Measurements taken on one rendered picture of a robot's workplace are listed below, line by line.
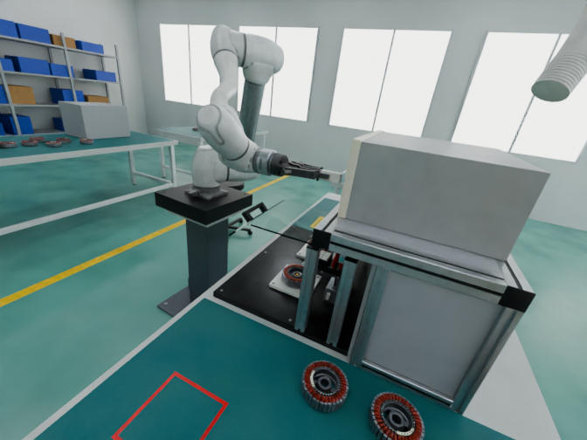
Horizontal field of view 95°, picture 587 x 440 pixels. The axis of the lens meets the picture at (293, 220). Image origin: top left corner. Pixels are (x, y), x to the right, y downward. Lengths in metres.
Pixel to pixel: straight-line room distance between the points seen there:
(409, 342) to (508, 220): 0.35
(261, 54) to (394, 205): 0.92
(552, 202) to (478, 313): 5.37
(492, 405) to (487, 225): 0.47
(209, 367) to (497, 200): 0.77
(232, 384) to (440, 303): 0.52
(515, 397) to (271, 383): 0.64
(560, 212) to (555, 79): 4.37
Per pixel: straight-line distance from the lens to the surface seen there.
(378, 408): 0.76
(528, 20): 5.74
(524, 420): 0.99
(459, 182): 0.69
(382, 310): 0.72
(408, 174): 0.68
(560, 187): 5.98
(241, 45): 1.34
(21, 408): 1.91
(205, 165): 1.56
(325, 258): 0.91
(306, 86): 5.95
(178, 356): 0.84
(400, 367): 0.83
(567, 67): 1.94
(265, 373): 0.79
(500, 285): 0.66
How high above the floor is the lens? 1.39
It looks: 24 degrees down
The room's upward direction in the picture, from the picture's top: 7 degrees clockwise
